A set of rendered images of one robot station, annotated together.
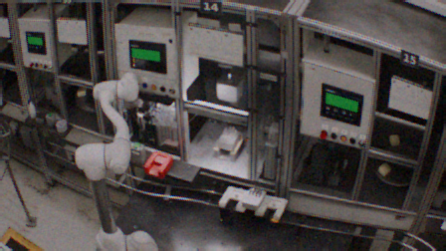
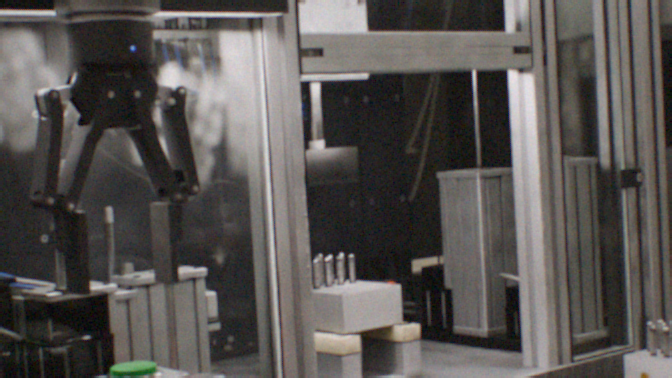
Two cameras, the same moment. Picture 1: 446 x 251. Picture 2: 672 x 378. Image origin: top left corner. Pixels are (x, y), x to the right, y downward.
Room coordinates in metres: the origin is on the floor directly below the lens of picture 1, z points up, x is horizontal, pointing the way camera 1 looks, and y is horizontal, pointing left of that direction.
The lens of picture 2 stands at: (1.95, 1.40, 1.24)
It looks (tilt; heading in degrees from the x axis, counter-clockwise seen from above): 3 degrees down; 297
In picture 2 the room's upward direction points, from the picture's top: 3 degrees counter-clockwise
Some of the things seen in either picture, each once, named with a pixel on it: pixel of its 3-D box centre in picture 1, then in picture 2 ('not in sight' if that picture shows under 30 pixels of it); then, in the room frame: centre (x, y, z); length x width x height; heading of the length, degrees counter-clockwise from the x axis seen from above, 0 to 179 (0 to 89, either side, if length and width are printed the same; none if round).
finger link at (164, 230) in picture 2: not in sight; (164, 242); (2.58, 0.48, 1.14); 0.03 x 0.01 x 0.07; 156
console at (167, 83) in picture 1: (153, 49); not in sight; (2.77, 0.38, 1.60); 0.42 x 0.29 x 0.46; 66
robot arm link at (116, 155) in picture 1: (117, 157); not in sight; (2.03, 0.52, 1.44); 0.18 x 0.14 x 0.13; 1
